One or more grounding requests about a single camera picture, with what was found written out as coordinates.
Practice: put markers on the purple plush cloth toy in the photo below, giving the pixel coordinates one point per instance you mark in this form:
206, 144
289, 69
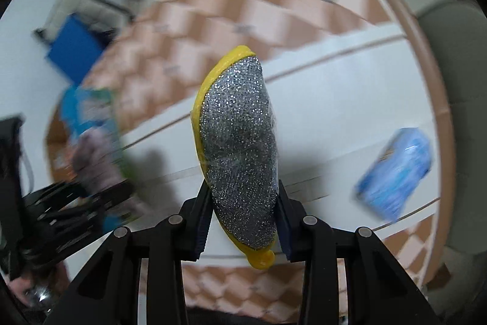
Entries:
93, 163

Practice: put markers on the yellow silver scouring sponge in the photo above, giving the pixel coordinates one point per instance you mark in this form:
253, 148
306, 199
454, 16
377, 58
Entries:
233, 128

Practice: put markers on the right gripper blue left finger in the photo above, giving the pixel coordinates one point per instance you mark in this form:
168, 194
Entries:
106, 289

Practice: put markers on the grey plastic chair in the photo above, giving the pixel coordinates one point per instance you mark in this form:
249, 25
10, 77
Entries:
456, 31

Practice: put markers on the white tufted bench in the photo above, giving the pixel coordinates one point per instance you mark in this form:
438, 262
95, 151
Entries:
99, 16

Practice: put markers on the blue white tissue pack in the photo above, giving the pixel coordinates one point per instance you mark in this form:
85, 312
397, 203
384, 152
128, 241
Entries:
388, 183

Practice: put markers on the green snack packet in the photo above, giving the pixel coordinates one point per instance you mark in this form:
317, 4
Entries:
83, 109

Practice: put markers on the blue folded mat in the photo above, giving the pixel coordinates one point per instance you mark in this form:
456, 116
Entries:
75, 50

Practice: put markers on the checkered tablecloth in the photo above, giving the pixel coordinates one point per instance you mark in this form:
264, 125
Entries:
341, 75

